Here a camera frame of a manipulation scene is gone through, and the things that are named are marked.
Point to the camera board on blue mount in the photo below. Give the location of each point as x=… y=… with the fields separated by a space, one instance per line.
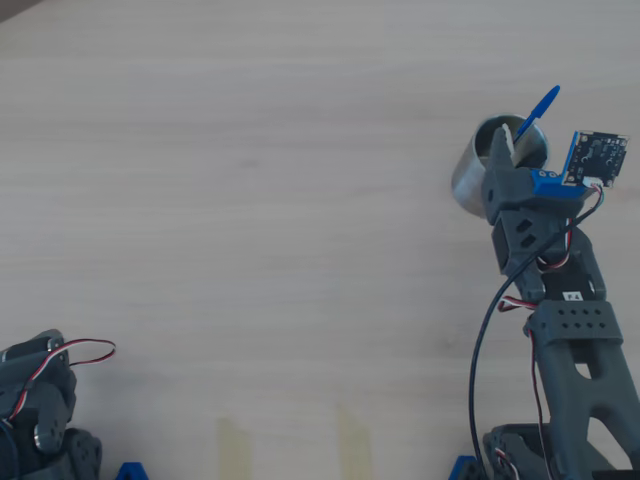
x=597 y=155

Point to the dark grey padded gripper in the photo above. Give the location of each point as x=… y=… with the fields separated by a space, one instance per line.
x=506 y=189

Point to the silver metal cup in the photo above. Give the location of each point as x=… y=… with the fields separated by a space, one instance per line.
x=467 y=170

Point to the blue capped ballpoint pen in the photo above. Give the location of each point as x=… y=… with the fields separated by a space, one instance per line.
x=542 y=105

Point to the grey arm without camera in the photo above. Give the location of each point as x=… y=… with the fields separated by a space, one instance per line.
x=45 y=400

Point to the blue arm base plate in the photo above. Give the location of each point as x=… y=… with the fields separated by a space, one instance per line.
x=132 y=472
x=465 y=470

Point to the grey arm with wrist camera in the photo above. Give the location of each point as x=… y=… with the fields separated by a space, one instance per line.
x=575 y=320

